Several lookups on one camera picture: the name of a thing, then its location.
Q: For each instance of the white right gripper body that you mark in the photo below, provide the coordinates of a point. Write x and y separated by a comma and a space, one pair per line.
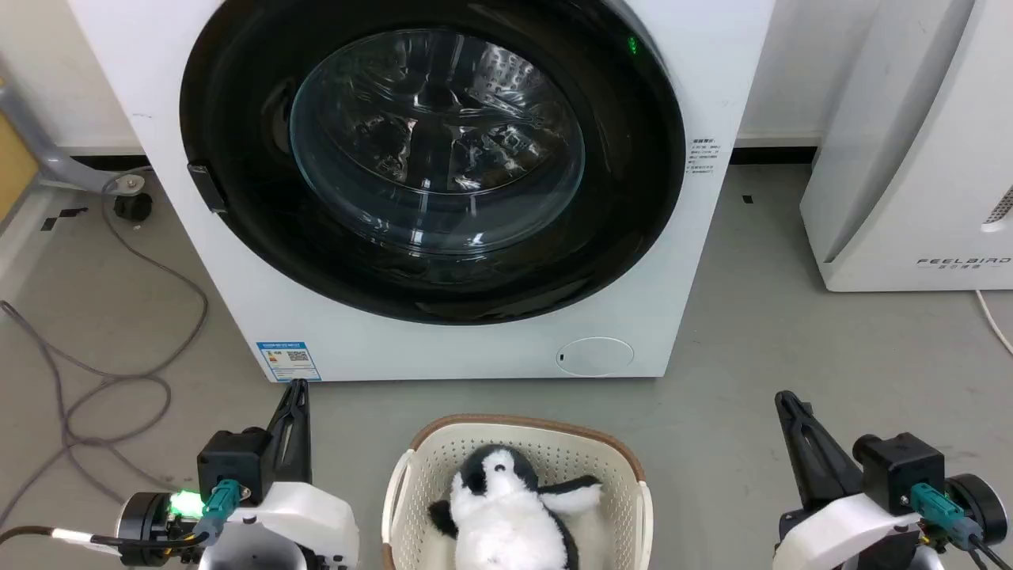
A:
839, 530

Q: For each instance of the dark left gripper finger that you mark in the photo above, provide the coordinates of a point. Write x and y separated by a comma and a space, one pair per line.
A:
277, 455
301, 443

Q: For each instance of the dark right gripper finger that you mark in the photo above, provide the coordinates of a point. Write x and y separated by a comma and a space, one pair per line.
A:
831, 463
795, 451

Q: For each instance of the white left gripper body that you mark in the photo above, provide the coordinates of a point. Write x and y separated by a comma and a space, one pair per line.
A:
309, 518

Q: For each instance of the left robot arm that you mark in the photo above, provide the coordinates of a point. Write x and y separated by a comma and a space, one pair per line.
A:
146, 518

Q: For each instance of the black round washer door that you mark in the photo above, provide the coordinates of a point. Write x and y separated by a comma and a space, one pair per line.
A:
625, 198

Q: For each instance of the white front-load washing machine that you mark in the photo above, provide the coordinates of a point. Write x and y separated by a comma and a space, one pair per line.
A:
712, 63

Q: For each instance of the blue energy label sticker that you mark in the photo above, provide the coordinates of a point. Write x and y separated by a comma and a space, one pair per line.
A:
289, 361

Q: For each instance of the cream plastic laundry basket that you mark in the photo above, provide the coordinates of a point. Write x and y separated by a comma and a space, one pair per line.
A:
443, 451

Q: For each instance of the black white penguin plush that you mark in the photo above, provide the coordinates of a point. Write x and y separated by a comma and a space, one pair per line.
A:
506, 514

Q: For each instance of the round white filter cover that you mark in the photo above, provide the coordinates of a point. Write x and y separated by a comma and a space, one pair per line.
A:
595, 356

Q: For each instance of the black caster wheel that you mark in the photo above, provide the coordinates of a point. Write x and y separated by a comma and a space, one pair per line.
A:
133, 207

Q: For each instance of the small warning text sticker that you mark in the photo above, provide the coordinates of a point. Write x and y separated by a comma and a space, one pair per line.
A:
703, 157

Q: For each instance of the white Feelbird appliance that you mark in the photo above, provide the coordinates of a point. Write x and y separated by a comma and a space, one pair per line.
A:
910, 158

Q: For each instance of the yellow wooden panel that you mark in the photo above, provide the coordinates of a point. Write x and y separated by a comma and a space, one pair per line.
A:
14, 162

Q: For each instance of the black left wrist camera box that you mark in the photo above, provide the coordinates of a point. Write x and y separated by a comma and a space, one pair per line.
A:
233, 463

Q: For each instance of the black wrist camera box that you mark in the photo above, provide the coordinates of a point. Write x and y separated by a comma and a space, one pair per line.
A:
233, 463
898, 471

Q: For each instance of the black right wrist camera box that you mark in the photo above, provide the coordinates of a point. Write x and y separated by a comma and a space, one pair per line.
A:
898, 471

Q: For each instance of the grey metal frame leg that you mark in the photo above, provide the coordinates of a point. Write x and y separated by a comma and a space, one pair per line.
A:
39, 154

